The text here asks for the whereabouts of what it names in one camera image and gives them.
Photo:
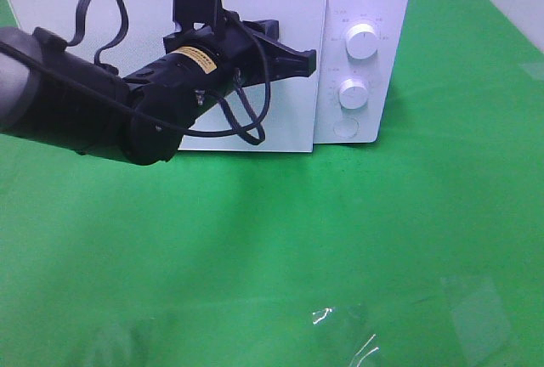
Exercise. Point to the upper white microwave knob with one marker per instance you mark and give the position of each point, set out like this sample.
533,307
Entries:
361,40

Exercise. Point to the white microwave knob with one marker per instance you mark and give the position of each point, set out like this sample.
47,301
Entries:
353,94
361,40

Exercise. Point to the white microwave door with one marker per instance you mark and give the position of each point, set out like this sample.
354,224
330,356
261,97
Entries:
289,124

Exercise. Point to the white microwave oven body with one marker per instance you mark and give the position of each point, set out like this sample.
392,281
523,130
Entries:
335,66

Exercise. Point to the green table cloth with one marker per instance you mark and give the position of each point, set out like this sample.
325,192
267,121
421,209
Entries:
422,249

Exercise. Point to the lower white microwave knob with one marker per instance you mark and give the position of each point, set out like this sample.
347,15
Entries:
353,94

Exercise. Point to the round white door-release button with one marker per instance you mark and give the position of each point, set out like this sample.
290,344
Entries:
346,128

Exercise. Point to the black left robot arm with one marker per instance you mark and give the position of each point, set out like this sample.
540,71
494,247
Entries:
51,96

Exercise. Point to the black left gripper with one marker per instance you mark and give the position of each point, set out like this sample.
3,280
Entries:
234,73

